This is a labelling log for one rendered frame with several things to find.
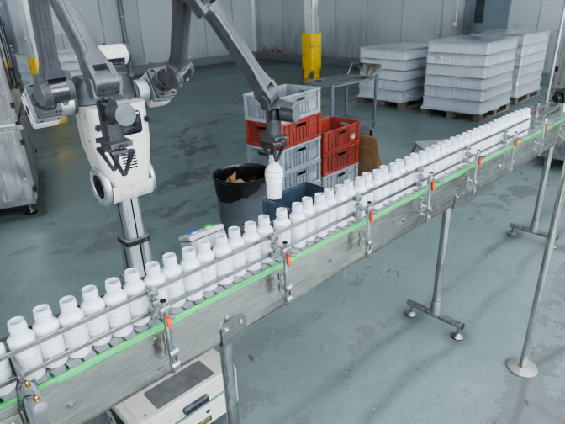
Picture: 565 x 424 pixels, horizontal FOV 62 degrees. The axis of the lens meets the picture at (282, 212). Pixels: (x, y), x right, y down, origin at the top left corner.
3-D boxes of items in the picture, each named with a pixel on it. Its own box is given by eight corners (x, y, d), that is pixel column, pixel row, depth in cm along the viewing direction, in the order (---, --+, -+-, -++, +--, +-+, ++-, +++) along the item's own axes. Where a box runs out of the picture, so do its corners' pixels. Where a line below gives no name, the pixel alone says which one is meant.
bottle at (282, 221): (273, 255, 167) (271, 213, 160) (275, 247, 173) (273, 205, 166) (290, 255, 167) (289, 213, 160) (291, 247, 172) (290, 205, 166)
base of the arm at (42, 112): (64, 114, 164) (50, 82, 164) (69, 106, 158) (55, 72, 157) (38, 119, 159) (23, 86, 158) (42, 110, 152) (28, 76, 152)
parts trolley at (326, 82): (331, 151, 619) (332, 73, 578) (301, 143, 656) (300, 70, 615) (379, 135, 684) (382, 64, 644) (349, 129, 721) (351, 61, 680)
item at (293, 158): (281, 177, 405) (280, 151, 396) (246, 167, 429) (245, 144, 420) (322, 158, 447) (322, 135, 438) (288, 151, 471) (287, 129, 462)
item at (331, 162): (324, 177, 465) (324, 156, 456) (293, 168, 491) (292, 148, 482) (359, 161, 504) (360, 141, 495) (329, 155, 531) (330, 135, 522)
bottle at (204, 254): (209, 280, 154) (204, 235, 147) (221, 287, 150) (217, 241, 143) (194, 288, 150) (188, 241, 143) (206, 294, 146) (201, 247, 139)
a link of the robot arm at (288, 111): (269, 82, 168) (256, 97, 163) (298, 84, 162) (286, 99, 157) (277, 110, 176) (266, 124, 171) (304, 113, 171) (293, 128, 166)
